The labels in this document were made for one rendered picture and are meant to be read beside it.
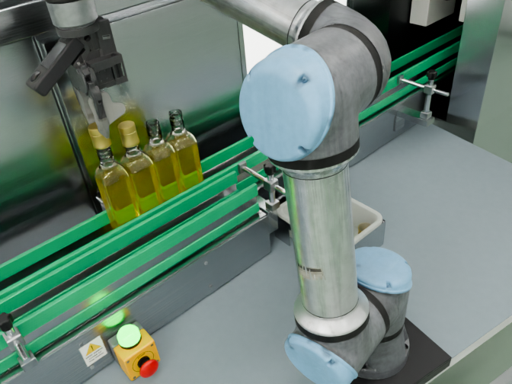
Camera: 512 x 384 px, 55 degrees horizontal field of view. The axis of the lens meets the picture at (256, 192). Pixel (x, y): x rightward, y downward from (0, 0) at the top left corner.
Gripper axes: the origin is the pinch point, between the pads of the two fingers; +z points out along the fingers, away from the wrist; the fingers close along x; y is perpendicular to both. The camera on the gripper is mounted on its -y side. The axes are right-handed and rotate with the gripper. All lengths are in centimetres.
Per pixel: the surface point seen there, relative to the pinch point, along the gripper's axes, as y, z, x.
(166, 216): 6.8, 22.5, -6.3
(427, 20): 126, 15, 9
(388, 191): 69, 43, -21
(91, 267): -11.8, 24.8, -6.2
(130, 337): -12.9, 32.3, -20.8
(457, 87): 114, 30, -12
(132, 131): 6.0, 2.3, -1.8
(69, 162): -3.4, 12.8, 14.9
